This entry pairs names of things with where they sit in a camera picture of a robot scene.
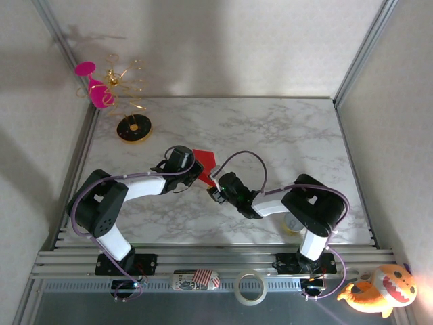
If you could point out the red paper sheet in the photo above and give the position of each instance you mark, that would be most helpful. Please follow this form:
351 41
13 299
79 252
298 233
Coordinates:
204 159

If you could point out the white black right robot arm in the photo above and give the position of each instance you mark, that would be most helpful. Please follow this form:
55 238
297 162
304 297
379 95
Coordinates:
311 206

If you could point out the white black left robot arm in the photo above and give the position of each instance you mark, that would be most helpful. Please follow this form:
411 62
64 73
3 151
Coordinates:
98 206

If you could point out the yellow drink can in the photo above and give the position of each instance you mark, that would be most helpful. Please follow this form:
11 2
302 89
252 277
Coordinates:
291 226

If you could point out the red white patterned pouch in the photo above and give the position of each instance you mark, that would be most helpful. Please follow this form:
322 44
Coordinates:
196 280

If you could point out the clear tape roll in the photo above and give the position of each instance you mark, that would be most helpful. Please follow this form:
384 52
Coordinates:
238 294

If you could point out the pink plastic wine glass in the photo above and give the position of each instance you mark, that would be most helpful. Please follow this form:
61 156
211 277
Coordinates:
98 94

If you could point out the orange plush fish toy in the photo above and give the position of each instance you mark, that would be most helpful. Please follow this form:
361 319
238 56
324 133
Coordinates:
382 287

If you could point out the aluminium front frame rails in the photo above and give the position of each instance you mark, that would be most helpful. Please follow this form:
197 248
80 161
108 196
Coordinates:
203 260

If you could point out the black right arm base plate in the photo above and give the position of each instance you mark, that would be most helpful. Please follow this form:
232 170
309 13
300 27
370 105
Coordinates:
287 262

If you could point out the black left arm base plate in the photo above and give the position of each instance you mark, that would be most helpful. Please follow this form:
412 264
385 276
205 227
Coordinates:
145 264

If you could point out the aluminium table side rail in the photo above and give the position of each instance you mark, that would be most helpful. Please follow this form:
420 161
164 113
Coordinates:
355 169
79 159

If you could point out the aluminium frame post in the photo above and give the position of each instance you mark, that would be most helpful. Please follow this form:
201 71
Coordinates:
61 44
365 47

